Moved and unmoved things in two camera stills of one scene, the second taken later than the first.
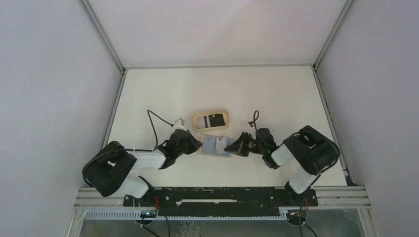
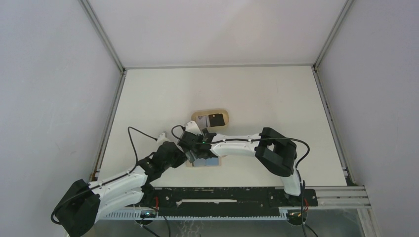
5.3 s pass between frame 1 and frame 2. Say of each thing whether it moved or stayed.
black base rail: stayed
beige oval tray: stayed
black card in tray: stayed
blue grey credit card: moved
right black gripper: moved
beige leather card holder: moved
